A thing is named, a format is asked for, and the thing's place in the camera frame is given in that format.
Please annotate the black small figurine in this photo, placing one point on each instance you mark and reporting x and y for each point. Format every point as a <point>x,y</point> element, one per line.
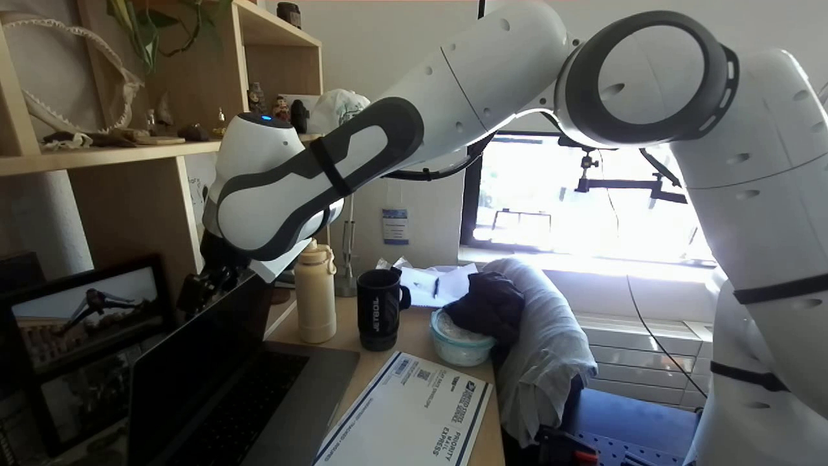
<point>298,115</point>

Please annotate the dark pen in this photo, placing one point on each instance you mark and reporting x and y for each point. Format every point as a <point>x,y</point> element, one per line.
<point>436,289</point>

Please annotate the brown small figurine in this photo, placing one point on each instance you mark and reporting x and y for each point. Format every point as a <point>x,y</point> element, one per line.
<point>280,111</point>

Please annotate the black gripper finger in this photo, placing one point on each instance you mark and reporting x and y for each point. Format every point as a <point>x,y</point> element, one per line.
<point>228,284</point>
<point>196,295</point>

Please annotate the wooden shelf unit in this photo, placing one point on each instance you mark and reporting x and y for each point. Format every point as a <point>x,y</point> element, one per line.
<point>130,217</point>

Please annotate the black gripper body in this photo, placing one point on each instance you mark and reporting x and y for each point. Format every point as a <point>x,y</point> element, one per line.
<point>225,263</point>

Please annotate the white lidded bowl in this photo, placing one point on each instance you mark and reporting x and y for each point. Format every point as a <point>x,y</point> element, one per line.
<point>457,346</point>

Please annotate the black mug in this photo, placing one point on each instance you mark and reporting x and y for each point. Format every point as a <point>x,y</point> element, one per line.
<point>379,311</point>

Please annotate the dark cloth bundle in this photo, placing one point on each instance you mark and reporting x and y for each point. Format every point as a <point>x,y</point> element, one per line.
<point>487,304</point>

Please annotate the grey jacket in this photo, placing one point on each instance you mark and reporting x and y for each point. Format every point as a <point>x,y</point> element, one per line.
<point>546,353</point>

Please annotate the slim white stand pole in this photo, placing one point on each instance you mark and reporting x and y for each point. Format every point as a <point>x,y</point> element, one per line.
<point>347,251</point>

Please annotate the black framed photo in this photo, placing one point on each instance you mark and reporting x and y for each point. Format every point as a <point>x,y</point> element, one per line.
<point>86,320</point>

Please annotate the white baseball cap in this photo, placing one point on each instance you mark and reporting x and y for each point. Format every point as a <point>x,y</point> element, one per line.
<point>340,104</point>

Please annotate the cream water bottle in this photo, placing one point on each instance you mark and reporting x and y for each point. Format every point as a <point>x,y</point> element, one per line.
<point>316,300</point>

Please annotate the green potted plant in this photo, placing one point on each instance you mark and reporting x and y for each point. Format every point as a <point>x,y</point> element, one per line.
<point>142,29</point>

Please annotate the blue perforated board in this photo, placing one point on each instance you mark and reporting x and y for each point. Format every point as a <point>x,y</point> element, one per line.
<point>634,429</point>

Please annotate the blue white wall sticker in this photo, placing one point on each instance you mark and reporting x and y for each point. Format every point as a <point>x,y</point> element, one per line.
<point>395,226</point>

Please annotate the white paper sheets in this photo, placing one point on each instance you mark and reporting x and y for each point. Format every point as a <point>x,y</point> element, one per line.
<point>454,282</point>

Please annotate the dark grey laptop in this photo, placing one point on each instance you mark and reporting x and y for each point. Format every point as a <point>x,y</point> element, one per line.
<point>198,379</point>

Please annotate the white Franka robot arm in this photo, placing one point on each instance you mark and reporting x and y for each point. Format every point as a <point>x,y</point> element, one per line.
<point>481,78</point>

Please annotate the dark small jar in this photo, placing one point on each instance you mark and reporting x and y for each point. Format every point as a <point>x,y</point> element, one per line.
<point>289,14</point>

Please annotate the white paper sheet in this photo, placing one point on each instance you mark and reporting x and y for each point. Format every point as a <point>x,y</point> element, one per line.
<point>404,418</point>

